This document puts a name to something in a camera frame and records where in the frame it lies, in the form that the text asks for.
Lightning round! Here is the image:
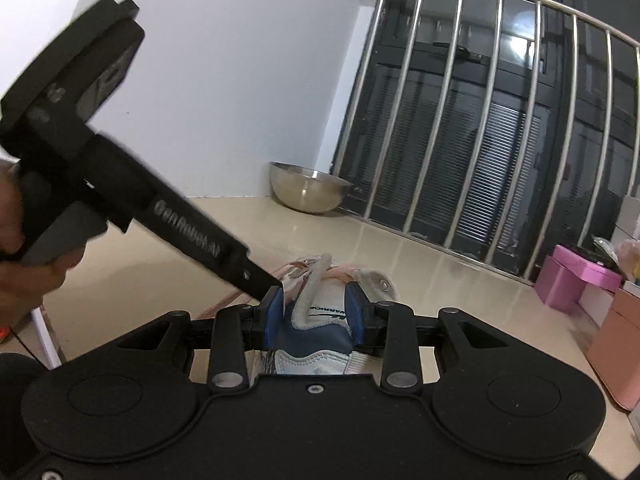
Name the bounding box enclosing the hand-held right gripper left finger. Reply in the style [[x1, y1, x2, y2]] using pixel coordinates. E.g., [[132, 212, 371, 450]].
[[117, 287, 287, 394]]

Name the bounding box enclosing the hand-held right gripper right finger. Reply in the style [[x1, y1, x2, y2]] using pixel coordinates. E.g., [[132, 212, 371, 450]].
[[346, 282, 511, 391]]

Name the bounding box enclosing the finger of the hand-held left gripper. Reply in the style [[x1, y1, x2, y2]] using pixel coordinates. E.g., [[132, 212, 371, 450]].
[[235, 248, 282, 302]]

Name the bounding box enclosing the pink shoelace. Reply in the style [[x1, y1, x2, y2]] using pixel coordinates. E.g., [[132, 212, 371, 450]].
[[220, 257, 364, 311]]

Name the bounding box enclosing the white sneaker shoe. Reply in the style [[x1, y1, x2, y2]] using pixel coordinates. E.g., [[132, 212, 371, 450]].
[[250, 252, 402, 377]]

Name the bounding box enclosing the person's left hand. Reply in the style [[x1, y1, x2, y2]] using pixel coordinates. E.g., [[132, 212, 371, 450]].
[[0, 162, 84, 323]]

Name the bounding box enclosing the steel bowl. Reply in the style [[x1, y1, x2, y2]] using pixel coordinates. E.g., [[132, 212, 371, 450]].
[[269, 161, 354, 214]]

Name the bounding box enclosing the magenta pink box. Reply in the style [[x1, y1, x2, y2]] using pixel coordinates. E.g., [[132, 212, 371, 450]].
[[534, 244, 624, 314]]

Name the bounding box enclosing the dark glass sliding door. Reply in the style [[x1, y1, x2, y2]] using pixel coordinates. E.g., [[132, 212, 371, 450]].
[[332, 0, 640, 281]]

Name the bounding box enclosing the steel bar railing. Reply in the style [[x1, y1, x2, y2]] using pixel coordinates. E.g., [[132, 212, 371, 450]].
[[330, 0, 640, 287]]

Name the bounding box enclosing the flat white box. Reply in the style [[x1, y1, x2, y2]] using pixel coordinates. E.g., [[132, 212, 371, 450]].
[[576, 285, 622, 329]]

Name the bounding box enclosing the salmon pink box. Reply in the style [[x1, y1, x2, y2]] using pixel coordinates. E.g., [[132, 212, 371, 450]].
[[585, 285, 640, 412]]

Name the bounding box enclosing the stack of white boxes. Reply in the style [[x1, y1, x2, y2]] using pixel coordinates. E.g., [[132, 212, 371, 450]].
[[606, 194, 640, 261]]

